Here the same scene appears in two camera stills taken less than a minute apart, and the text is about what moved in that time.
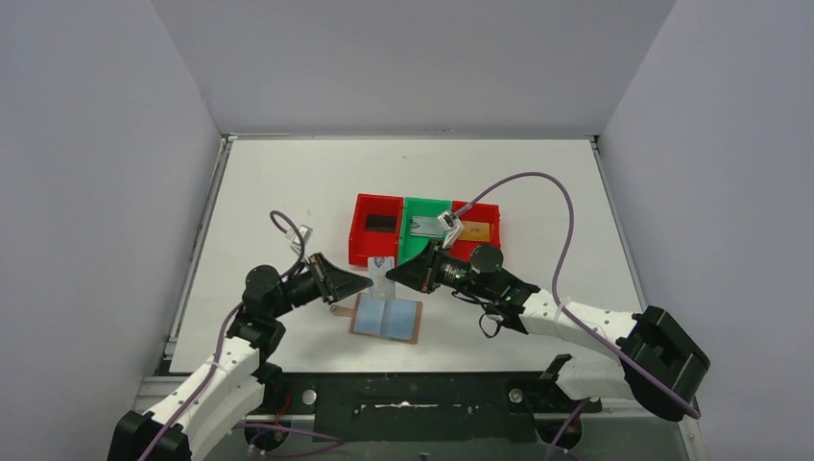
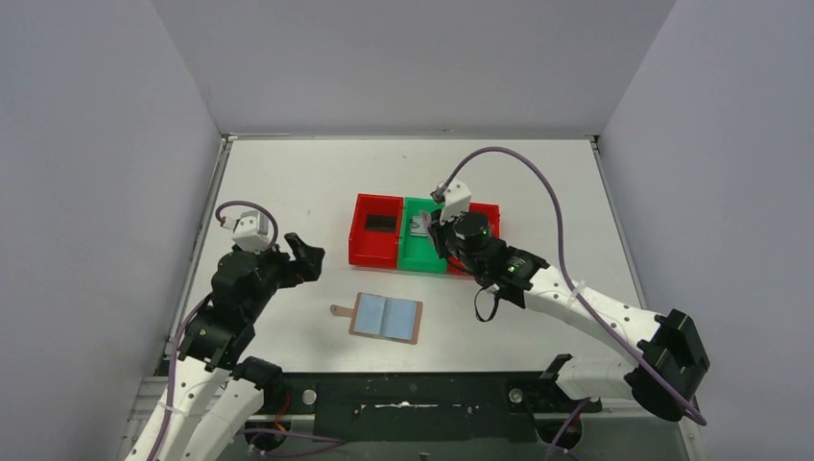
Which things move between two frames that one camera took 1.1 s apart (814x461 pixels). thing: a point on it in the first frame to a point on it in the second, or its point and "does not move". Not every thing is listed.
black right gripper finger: (418, 273) to (442, 235)
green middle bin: (412, 245) does not move
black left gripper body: (321, 278) to (296, 262)
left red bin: (376, 228) does not move
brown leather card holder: (392, 319) does not move
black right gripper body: (456, 275) to (469, 261)
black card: (381, 223) does not move
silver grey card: (426, 226) does not move
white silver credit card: (383, 287) to (427, 220)
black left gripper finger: (334, 283) to (291, 276)
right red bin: (478, 211) does not move
